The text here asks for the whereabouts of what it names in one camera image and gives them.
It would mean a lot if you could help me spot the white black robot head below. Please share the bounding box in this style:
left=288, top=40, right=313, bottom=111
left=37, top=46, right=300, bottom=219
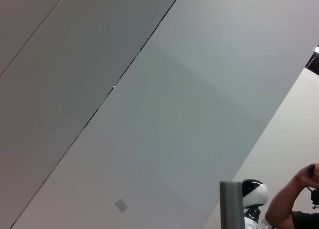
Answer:
left=240, top=178, right=270, bottom=209

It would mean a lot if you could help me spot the person black shirt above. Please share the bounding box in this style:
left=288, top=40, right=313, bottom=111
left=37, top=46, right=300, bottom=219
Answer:
left=291, top=210, right=319, bottom=229

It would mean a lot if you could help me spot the small grey wall sticker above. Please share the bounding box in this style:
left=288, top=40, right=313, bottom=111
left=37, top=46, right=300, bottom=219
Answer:
left=114, top=198, right=129, bottom=213

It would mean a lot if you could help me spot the grey marker pen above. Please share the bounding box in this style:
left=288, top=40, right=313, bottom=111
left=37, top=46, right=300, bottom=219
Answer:
left=219, top=181, right=247, bottom=229

